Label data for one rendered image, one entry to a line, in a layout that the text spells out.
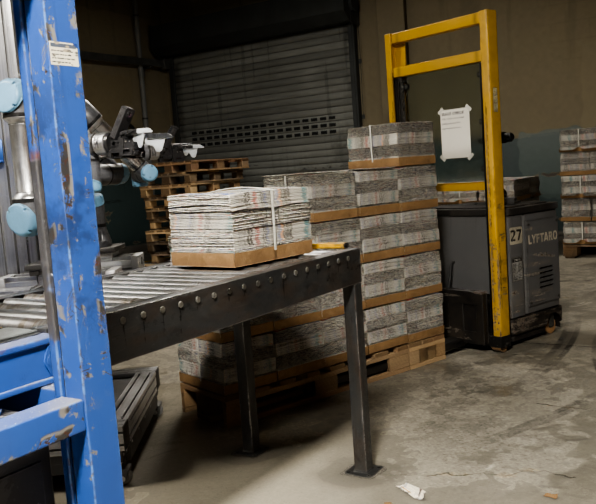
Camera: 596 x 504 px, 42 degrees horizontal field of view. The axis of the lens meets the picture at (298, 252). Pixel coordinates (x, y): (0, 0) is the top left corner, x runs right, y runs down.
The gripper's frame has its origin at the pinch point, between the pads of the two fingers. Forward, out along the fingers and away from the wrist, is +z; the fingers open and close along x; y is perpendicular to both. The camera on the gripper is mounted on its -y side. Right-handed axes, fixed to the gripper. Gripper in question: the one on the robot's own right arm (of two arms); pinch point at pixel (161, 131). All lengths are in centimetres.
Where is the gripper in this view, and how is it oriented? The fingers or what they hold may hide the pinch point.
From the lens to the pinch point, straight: 250.0
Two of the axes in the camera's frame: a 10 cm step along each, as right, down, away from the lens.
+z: 9.1, -0.2, -4.1
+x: -4.1, -0.1, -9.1
